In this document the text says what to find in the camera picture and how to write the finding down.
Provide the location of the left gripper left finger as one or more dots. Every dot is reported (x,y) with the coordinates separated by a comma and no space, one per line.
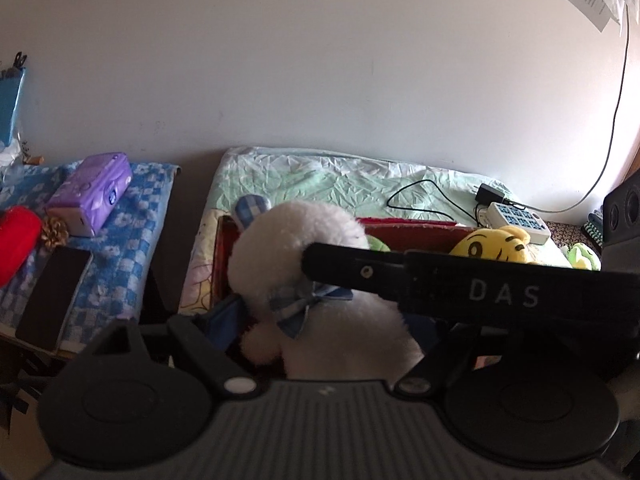
(199,343)

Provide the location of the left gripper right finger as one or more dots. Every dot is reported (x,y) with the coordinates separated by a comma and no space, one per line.
(427,376)

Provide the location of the yellow tiger plush red shirt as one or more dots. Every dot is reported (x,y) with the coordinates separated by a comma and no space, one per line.
(507,244)

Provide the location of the white rabbit plush blue bow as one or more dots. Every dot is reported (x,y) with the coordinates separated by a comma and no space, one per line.
(318,331)

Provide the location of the small green frog plush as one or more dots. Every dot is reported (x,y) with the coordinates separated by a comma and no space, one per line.
(581,256)

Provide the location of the white power strip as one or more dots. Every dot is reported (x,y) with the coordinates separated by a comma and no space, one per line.
(499,215)

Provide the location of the green striped cloth pile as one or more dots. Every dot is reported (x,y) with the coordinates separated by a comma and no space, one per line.
(593,229)

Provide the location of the black power adapter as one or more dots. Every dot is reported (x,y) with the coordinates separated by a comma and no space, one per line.
(486,195)

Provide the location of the green plush toy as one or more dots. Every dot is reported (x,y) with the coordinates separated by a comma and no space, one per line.
(377,244)

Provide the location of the red cardboard box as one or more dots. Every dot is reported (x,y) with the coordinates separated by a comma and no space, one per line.
(398,234)

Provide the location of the black smartphone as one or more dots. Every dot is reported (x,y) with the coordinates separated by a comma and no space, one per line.
(48,307)

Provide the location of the purple tissue pack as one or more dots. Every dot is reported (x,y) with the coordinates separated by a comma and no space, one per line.
(90,193)

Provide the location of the gold pine cone ornament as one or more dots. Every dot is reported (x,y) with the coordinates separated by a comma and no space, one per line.
(54,233)

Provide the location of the pale green bed sheet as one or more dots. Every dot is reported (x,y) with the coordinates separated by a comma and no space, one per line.
(366,187)

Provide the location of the red plush cushion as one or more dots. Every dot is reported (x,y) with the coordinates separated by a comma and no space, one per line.
(20,232)

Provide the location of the blue paper bag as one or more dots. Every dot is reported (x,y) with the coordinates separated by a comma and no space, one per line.
(11,85)

